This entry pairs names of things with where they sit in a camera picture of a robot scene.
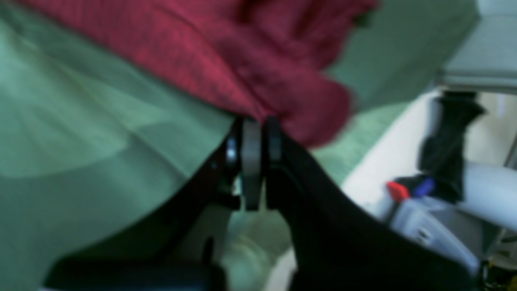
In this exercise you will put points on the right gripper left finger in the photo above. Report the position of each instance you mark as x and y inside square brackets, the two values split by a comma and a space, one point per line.
[178, 246]

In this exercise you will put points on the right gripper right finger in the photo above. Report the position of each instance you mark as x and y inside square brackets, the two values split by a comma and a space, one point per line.
[338, 246]

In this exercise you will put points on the red T-shirt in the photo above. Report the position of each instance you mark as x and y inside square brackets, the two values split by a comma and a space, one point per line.
[256, 58]

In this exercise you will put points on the blue orange clamp bottom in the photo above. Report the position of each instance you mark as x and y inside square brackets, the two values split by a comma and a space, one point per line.
[404, 188]

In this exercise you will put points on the black clamp left edge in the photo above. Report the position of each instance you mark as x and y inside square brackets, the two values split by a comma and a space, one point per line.
[442, 153]

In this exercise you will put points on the green table cloth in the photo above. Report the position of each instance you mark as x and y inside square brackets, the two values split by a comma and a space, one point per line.
[92, 143]

